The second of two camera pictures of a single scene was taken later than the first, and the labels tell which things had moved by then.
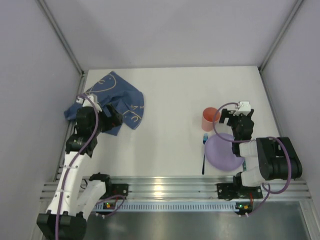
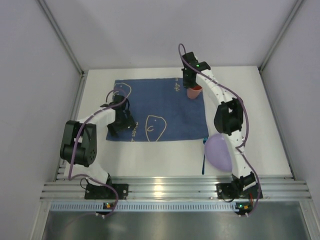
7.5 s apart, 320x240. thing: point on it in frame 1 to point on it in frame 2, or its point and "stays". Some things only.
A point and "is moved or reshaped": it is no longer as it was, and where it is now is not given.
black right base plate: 230,191 stays
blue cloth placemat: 123,104 is moved or reshaped
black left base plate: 116,189 stays
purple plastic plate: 219,152 stays
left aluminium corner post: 64,41 stays
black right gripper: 236,117 to 189,83
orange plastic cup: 208,114 to 193,92
